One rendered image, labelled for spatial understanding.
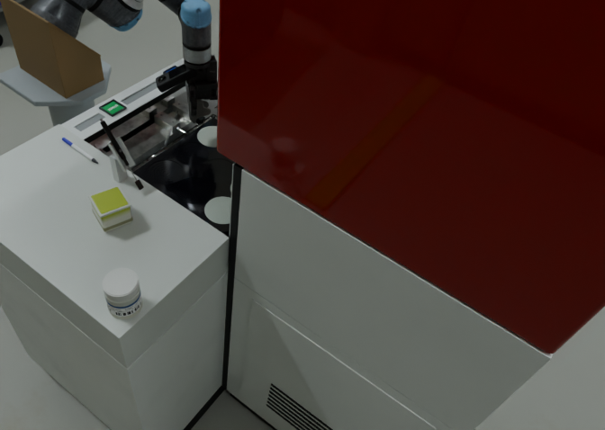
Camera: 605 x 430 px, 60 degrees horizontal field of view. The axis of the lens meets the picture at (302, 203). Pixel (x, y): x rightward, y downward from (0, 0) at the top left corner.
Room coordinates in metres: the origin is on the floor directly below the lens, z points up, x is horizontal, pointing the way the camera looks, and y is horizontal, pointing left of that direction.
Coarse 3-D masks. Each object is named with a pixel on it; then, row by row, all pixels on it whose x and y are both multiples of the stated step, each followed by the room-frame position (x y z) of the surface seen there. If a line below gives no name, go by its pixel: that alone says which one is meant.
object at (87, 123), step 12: (180, 60) 1.49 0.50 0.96; (144, 84) 1.32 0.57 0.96; (156, 84) 1.34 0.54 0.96; (120, 96) 1.24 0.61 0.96; (132, 96) 1.26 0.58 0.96; (144, 96) 1.26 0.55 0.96; (156, 96) 1.27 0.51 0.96; (96, 108) 1.16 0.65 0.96; (132, 108) 1.20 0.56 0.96; (72, 120) 1.09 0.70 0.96; (84, 120) 1.10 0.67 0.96; (96, 120) 1.12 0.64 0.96; (108, 120) 1.12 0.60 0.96; (84, 132) 1.05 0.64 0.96
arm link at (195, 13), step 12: (192, 0) 1.22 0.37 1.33; (204, 0) 1.24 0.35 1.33; (180, 12) 1.20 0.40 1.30; (192, 12) 1.17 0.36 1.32; (204, 12) 1.19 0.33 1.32; (192, 24) 1.17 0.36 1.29; (204, 24) 1.18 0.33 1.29; (192, 36) 1.17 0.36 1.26; (204, 36) 1.18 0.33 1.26; (192, 48) 1.17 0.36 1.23; (204, 48) 1.18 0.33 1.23
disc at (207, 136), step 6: (210, 126) 1.26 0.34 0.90; (216, 126) 1.26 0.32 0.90; (198, 132) 1.21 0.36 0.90; (204, 132) 1.22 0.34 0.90; (210, 132) 1.23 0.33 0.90; (216, 132) 1.23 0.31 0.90; (198, 138) 1.19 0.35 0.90; (204, 138) 1.20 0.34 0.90; (210, 138) 1.20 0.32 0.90; (216, 138) 1.21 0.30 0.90; (204, 144) 1.17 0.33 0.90; (210, 144) 1.17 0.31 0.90; (216, 144) 1.18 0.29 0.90
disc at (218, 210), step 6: (216, 198) 0.96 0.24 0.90; (222, 198) 0.97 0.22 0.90; (228, 198) 0.97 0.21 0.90; (210, 204) 0.93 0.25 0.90; (216, 204) 0.94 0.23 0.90; (222, 204) 0.94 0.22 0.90; (228, 204) 0.95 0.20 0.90; (204, 210) 0.91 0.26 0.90; (210, 210) 0.92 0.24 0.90; (216, 210) 0.92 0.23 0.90; (222, 210) 0.92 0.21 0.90; (228, 210) 0.93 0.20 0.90; (210, 216) 0.89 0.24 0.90; (216, 216) 0.90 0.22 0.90; (222, 216) 0.90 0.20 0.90; (228, 216) 0.91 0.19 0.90; (216, 222) 0.88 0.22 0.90; (222, 222) 0.88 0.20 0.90; (228, 222) 0.88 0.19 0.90
